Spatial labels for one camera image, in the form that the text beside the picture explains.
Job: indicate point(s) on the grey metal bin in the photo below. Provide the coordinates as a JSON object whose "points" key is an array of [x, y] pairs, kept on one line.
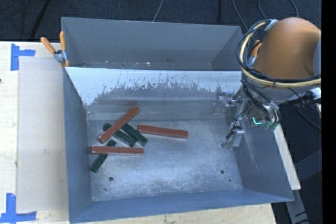
{"points": [[170, 165]]}

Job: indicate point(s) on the red-brown flat block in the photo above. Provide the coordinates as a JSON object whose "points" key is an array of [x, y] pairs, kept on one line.
{"points": [[115, 150], [119, 124], [162, 132]]}

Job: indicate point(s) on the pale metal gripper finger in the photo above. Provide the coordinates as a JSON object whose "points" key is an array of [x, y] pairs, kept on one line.
{"points": [[223, 101], [235, 139]]}

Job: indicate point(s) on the pale flat board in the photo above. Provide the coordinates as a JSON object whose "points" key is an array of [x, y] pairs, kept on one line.
{"points": [[42, 126]]}

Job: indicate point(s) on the dark green flat block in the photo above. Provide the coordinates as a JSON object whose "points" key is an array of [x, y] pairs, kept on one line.
{"points": [[121, 137], [136, 135], [98, 161]]}

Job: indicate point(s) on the black cylinder on white bracket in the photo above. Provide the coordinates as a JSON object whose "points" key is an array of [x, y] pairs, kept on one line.
{"points": [[314, 95]]}

